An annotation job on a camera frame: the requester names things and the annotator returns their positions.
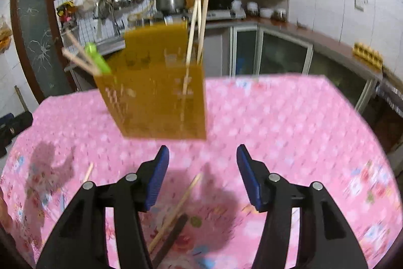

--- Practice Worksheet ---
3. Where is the wooden stick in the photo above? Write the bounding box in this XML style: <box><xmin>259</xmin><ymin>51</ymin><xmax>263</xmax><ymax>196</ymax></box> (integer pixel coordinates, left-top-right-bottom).
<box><xmin>15</xmin><ymin>85</ymin><xmax>29</xmax><ymax>114</ymax></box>

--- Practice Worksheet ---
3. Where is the colourful wall ornament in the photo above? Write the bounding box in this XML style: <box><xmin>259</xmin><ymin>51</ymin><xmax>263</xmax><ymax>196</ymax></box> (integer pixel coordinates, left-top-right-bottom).
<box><xmin>56</xmin><ymin>1</ymin><xmax>78</xmax><ymax>27</ymax></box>

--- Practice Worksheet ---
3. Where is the steel cooking pot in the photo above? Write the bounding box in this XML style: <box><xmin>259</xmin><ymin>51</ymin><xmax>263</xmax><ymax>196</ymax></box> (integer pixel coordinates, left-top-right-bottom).
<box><xmin>154</xmin><ymin>0</ymin><xmax>190</xmax><ymax>12</ymax></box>

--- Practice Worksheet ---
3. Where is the foil lined bin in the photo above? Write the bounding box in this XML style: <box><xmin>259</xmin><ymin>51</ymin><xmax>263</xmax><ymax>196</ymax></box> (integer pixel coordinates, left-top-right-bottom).
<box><xmin>374</xmin><ymin>79</ymin><xmax>403</xmax><ymax>150</ymax></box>

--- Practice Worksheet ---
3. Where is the black wok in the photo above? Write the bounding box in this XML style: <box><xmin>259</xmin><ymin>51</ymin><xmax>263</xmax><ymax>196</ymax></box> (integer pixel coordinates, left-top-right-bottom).
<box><xmin>207</xmin><ymin>0</ymin><xmax>237</xmax><ymax>10</ymax></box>

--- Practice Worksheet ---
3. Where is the orange hanging bag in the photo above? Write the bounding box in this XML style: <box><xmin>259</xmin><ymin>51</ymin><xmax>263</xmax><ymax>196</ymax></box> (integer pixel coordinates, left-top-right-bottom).
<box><xmin>0</xmin><ymin>15</ymin><xmax>13</xmax><ymax>51</ymax></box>

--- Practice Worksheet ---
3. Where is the metal faucet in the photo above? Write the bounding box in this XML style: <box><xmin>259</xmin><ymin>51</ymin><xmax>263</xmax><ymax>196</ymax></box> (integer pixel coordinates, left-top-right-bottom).
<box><xmin>110</xmin><ymin>1</ymin><xmax>122</xmax><ymax>37</ymax></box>

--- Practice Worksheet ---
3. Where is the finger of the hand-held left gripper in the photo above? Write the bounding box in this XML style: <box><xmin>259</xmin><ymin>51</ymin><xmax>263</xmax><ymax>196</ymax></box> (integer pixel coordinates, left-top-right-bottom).
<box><xmin>0</xmin><ymin>112</ymin><xmax>33</xmax><ymax>158</ymax></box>
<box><xmin>0</xmin><ymin>113</ymin><xmax>15</xmax><ymax>131</ymax></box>

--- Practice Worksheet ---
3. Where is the metal colander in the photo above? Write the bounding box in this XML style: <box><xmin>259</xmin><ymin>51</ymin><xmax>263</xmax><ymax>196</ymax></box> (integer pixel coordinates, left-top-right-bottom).
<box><xmin>94</xmin><ymin>0</ymin><xmax>113</xmax><ymax>19</ymax></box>

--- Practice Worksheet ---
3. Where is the kitchen counter cabinet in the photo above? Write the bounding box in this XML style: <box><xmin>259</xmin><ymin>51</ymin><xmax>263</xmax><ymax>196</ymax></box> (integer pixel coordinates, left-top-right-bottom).
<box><xmin>201</xmin><ymin>17</ymin><xmax>403</xmax><ymax>118</ymax></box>

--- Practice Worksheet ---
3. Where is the dark wooden glass door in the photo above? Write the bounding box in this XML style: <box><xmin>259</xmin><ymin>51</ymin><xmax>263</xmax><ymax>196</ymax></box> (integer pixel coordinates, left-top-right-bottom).
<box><xmin>10</xmin><ymin>0</ymin><xmax>78</xmax><ymax>105</ymax></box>

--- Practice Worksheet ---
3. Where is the yellow egg carton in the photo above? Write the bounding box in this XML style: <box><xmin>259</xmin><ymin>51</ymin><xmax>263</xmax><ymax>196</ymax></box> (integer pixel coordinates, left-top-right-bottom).
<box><xmin>352</xmin><ymin>42</ymin><xmax>384</xmax><ymax>66</ymax></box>

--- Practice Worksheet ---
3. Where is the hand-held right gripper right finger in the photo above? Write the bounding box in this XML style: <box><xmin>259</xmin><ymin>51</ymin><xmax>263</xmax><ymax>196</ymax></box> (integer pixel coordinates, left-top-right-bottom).
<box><xmin>236</xmin><ymin>144</ymin><xmax>369</xmax><ymax>269</ymax></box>

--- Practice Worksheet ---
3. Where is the pink floral tablecloth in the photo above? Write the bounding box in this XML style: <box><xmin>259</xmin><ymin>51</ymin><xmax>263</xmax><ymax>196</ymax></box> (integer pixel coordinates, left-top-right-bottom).
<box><xmin>0</xmin><ymin>74</ymin><xmax>398</xmax><ymax>269</ymax></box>

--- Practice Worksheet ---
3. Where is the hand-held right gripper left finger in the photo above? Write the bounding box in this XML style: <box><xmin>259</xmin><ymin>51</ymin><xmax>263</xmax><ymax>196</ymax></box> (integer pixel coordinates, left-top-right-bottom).
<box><xmin>36</xmin><ymin>145</ymin><xmax>171</xmax><ymax>269</ymax></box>

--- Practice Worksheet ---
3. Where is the steel sink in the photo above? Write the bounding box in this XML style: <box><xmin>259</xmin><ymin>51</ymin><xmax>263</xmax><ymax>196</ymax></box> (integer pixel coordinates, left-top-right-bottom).
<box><xmin>64</xmin><ymin>35</ymin><xmax>127</xmax><ymax>72</ymax></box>

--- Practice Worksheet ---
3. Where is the yellow slotted utensil holder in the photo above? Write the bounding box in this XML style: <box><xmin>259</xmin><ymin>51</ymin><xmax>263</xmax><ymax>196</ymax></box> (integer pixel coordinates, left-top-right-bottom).
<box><xmin>93</xmin><ymin>20</ymin><xmax>208</xmax><ymax>140</ymax></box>

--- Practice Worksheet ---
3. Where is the gas stove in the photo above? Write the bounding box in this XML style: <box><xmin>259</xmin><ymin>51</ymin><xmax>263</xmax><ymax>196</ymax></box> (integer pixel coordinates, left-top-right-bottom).
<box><xmin>201</xmin><ymin>9</ymin><xmax>247</xmax><ymax>21</ymax></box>

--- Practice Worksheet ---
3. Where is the green handled fork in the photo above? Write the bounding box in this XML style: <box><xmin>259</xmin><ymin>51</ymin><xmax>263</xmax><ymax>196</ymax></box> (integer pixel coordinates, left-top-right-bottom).
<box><xmin>84</xmin><ymin>42</ymin><xmax>113</xmax><ymax>74</ymax></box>

